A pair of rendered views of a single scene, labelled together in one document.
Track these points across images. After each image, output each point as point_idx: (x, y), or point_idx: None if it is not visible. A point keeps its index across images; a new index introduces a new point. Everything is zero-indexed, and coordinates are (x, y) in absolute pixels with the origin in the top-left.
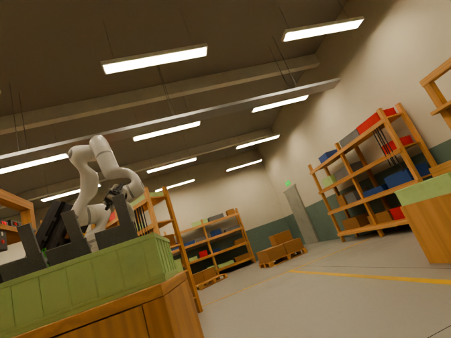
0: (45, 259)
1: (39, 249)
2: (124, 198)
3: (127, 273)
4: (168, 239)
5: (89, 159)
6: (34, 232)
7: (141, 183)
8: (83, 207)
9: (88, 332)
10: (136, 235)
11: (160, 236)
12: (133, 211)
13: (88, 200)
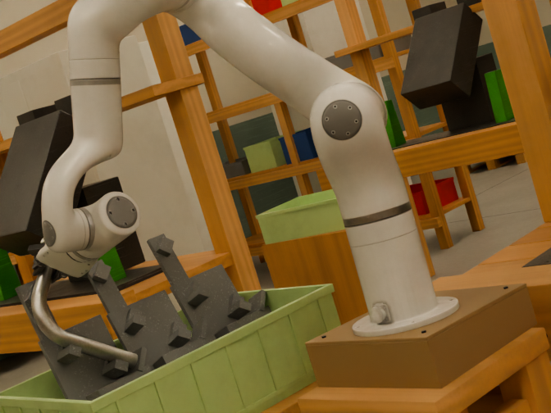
0: (197, 291)
1: (170, 282)
2: (20, 298)
3: None
4: (78, 404)
5: (176, 13)
6: (161, 251)
7: (43, 231)
8: (302, 115)
9: None
10: (51, 367)
11: (16, 402)
12: (36, 321)
13: (283, 101)
